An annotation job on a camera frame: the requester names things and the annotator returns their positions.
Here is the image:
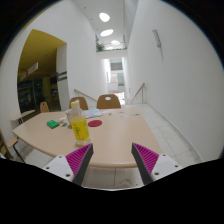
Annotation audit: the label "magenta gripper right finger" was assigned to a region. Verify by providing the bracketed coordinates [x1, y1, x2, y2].
[131, 143, 182, 185]

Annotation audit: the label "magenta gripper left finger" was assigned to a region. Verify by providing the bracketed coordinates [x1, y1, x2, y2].
[44, 144, 93, 186]

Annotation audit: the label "wooden bench left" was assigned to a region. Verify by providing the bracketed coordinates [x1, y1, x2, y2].
[11, 110, 35, 125]

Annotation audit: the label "wooden chair far left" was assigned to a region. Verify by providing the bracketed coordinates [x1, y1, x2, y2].
[40, 102, 49, 113]

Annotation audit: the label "green small box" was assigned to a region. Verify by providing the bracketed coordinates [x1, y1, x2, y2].
[47, 120, 59, 129]

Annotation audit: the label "clear plastic cup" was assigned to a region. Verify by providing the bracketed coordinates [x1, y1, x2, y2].
[65, 108, 81, 124]

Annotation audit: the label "wooden chair right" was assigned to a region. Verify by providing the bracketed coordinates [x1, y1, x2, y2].
[97, 94, 121, 109]

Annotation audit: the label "wooden chair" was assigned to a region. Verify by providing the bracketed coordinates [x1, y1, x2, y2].
[97, 94, 121, 109]
[40, 102, 49, 113]
[69, 97, 89, 110]
[0, 130, 24, 162]

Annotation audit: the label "wooden chair middle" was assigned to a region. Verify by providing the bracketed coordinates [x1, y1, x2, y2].
[69, 97, 89, 110]

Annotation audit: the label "red round coaster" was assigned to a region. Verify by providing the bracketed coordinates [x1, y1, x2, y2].
[88, 120, 102, 127]

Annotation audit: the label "yellow drink bottle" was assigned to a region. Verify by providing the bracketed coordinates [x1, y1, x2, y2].
[70, 100, 90, 146]

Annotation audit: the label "light wooden round table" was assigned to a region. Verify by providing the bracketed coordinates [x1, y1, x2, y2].
[13, 106, 162, 168]

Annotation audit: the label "wooden chair near left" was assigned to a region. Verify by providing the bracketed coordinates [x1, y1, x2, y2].
[0, 130, 24, 162]

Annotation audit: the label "wooden stair handrail right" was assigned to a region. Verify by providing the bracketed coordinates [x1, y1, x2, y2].
[130, 82, 146, 104]

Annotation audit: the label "papers on table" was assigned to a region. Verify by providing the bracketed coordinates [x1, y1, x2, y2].
[86, 109, 102, 119]

